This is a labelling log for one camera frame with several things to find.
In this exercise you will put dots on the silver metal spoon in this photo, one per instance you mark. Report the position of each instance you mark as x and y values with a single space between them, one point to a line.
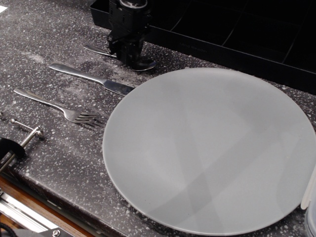
98 49

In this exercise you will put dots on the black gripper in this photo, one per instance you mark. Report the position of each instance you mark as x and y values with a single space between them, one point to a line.
129 20

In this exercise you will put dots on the silver table knife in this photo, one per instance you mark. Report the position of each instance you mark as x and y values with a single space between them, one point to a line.
110 85

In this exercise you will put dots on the round grey plate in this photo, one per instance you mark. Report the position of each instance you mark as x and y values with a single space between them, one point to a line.
210 151

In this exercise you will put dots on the metal screw clamp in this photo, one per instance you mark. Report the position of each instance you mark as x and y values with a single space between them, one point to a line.
10 149

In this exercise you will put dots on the black divided cutlery tray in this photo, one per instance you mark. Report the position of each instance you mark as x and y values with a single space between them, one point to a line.
270 39

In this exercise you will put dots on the clear plastic container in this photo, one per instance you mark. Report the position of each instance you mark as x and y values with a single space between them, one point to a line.
309 204

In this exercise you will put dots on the aluminium rail with bracket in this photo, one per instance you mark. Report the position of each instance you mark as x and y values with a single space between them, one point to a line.
26 222

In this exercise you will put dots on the white paper corner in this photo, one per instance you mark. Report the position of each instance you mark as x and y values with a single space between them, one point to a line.
3 8

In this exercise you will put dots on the silver metal fork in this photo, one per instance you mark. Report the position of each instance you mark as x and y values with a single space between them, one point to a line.
73 116

